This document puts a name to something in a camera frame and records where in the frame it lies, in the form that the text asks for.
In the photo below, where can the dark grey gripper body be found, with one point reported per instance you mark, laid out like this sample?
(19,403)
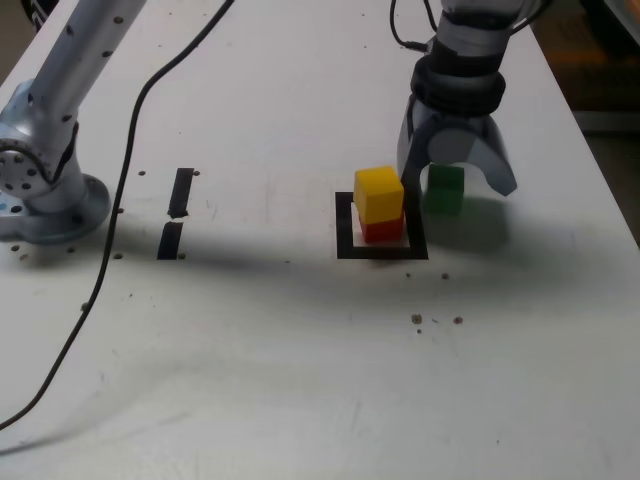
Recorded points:
(452,121)

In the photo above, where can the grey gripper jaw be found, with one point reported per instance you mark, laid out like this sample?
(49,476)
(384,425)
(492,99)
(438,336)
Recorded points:
(412,145)
(450,145)

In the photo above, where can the green cube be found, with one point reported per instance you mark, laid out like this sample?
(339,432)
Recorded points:
(442,195)

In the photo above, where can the yellow cube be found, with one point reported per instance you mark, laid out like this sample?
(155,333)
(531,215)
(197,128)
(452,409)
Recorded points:
(377,195)

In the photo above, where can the red cube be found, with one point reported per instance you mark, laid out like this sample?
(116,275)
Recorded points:
(382,232)

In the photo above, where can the black tape square outline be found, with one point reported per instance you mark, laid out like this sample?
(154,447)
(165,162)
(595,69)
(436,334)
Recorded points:
(345,225)

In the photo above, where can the black tape strip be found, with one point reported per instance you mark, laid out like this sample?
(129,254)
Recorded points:
(180,192)

